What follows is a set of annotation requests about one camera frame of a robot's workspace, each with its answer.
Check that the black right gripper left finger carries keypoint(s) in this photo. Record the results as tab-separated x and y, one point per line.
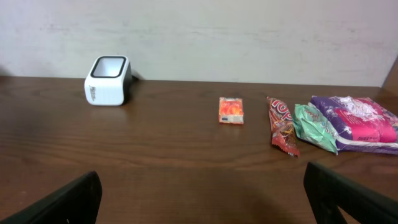
76	202

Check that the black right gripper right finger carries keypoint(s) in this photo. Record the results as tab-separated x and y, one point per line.
329	193

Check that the green snack packet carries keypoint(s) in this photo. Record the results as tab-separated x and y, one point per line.
311	126

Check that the orange chocolate bar wrapper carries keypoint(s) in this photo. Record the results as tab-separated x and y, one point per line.
282	127

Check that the pink purple liner pack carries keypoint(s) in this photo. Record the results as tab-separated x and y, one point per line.
359	124

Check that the orange white tissue pack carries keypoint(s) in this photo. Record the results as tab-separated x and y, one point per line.
231	110

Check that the white barcode scanner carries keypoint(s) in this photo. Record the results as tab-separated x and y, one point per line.
109	81

